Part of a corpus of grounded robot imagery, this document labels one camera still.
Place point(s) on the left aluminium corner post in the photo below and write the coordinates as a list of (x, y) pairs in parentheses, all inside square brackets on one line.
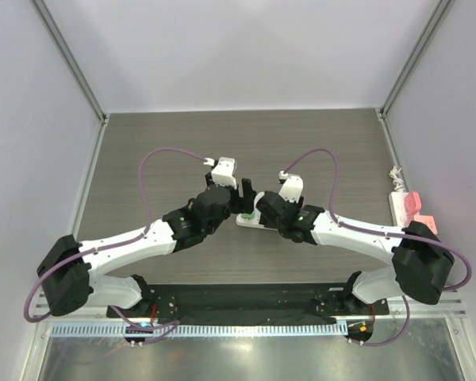
[(64, 50)]

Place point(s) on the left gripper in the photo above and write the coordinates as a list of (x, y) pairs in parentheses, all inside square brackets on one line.
[(242, 204)]

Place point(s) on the right aluminium corner post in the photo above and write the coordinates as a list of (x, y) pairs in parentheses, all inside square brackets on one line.
[(428, 31)]

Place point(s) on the pink plug cube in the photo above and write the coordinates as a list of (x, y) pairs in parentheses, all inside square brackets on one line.
[(427, 220)]

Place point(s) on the white triangular socket adapter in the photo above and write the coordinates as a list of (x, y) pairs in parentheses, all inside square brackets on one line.
[(260, 222)]

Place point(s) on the white slotted cable duct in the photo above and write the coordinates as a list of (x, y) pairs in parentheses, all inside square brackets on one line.
[(121, 329)]

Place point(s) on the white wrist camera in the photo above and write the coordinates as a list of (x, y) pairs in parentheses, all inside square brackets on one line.
[(222, 172), (291, 187)]

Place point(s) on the green plug cube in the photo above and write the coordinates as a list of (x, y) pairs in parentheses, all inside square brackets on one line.
[(247, 217)]

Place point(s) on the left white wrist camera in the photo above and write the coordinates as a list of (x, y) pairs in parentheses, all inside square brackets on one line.
[(222, 172)]

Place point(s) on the aluminium corner post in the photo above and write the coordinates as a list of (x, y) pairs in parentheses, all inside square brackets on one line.
[(64, 50), (428, 31)]

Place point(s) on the red plug cube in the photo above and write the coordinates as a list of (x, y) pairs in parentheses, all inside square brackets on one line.
[(412, 203)]

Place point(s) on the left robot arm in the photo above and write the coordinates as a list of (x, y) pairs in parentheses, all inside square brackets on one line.
[(74, 274)]

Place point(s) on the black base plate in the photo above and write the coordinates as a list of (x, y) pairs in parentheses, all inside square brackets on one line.
[(242, 301)]

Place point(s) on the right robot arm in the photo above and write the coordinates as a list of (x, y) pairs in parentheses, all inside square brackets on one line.
[(415, 264)]

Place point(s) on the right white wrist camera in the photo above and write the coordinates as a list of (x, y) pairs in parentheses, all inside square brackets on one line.
[(291, 187)]

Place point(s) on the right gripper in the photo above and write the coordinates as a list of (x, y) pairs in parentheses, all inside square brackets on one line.
[(264, 202)]

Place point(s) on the aluminium front rail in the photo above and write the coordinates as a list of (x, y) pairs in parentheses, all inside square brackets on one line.
[(456, 303)]

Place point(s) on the white power strip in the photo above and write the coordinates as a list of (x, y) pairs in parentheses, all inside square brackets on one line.
[(397, 208)]

